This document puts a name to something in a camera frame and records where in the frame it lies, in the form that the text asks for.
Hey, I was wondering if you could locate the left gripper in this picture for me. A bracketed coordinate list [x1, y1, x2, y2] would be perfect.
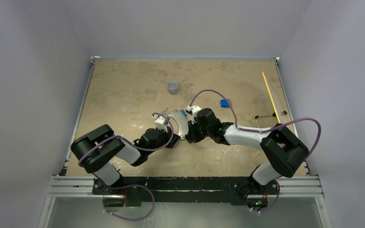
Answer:
[146, 124, 180, 155]

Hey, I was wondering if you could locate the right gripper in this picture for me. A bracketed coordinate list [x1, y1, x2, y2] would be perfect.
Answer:
[188, 117, 212, 143]

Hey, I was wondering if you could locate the metal key organizer plate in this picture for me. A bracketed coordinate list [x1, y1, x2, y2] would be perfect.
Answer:
[161, 108, 189, 139]

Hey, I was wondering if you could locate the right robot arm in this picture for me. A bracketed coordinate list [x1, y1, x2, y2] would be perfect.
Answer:
[185, 106, 309, 193]

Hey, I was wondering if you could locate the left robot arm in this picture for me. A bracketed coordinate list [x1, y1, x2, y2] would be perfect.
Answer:
[70, 124, 181, 194]

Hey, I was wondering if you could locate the blue key tag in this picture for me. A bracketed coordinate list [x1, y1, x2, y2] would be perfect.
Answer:
[180, 110, 187, 117]

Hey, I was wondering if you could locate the blue eraser block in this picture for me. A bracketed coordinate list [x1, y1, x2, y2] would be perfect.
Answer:
[220, 99, 231, 108]

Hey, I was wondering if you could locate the small grey cup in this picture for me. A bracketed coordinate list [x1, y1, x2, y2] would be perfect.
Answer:
[167, 81, 179, 95]

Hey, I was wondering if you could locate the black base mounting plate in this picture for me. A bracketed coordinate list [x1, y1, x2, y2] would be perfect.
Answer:
[92, 176, 279, 208]

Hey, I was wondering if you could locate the yellow wooden stick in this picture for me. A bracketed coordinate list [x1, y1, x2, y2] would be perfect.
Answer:
[262, 71, 281, 123]

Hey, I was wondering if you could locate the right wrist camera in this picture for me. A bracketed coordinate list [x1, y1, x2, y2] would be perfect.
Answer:
[186, 105, 202, 124]

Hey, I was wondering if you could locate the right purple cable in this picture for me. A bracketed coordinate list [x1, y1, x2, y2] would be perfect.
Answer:
[189, 89, 322, 214]

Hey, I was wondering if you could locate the black wire stand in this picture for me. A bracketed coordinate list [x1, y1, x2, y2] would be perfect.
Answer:
[254, 110, 288, 128]

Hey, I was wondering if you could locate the aluminium frame rail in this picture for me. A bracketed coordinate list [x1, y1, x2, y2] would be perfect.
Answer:
[47, 176, 324, 198]

